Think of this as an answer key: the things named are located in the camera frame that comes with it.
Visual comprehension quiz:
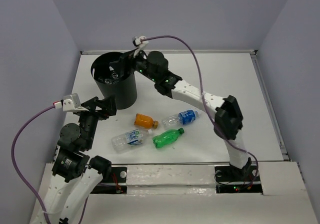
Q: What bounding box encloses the clear bottle white-green label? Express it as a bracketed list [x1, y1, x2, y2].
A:
[111, 128, 153, 154]

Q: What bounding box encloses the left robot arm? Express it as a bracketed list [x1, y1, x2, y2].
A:
[33, 93, 117, 224]

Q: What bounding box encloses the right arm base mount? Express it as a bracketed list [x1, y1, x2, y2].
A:
[214, 165, 263, 194]

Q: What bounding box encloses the green plastic bottle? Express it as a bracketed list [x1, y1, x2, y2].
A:
[152, 128, 185, 149]

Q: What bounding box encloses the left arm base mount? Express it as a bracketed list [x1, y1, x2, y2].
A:
[91, 166, 128, 195]

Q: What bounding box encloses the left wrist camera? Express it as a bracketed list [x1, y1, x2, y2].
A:
[62, 93, 83, 112]

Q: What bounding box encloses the clear unlabelled plastic bottle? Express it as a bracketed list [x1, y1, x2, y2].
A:
[109, 67, 120, 81]

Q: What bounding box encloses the white foam strip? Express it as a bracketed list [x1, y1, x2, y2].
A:
[126, 164, 216, 196]

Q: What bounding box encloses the black cylindrical bin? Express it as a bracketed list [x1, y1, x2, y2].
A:
[90, 52, 138, 110]

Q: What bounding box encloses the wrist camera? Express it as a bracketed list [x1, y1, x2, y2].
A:
[62, 93, 83, 112]
[132, 35, 149, 58]

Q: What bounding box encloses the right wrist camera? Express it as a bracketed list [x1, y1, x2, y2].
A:
[132, 35, 149, 58]

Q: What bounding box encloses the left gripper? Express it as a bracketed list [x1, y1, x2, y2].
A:
[77, 92, 118, 148]

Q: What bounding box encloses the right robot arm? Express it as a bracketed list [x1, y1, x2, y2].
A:
[110, 50, 252, 180]

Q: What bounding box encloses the clear bottle blue label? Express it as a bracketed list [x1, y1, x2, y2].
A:
[162, 110, 199, 130]

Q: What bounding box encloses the clear bottle black label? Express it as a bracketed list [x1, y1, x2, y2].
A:
[98, 77, 118, 85]

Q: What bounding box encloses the orange juice bottle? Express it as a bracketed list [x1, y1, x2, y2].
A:
[134, 113, 159, 129]

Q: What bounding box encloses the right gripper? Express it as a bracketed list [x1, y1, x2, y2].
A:
[109, 45, 158, 83]

